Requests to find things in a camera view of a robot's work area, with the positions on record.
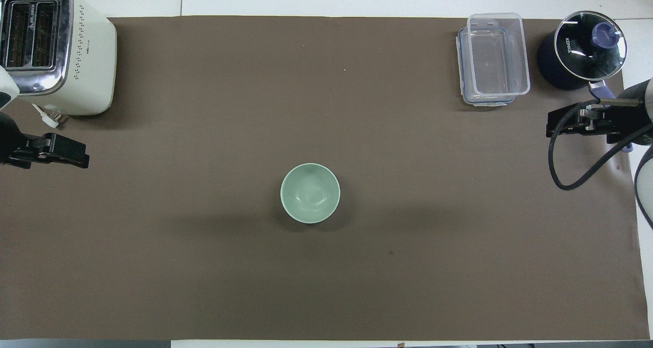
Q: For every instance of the green bowl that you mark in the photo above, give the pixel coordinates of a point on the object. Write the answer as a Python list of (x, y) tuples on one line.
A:
[(310, 193)]

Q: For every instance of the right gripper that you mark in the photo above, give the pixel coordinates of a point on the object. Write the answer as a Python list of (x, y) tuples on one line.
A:
[(623, 123)]

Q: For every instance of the clear plastic container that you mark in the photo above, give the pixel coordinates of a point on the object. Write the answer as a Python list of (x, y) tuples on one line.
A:
[(499, 57)]

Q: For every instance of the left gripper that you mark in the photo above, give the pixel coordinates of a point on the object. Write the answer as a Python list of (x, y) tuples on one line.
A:
[(13, 139)]

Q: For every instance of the clear container with blue rim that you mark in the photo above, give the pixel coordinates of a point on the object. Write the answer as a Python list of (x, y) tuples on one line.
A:
[(463, 67)]

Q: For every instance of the white toaster with silver top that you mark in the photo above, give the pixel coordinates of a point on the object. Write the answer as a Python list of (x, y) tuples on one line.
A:
[(86, 57)]

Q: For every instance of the white power plug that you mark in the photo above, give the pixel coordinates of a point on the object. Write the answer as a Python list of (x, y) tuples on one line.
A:
[(50, 117)]

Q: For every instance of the dark pot with glass lid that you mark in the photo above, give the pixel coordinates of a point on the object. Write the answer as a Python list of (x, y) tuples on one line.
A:
[(586, 44)]

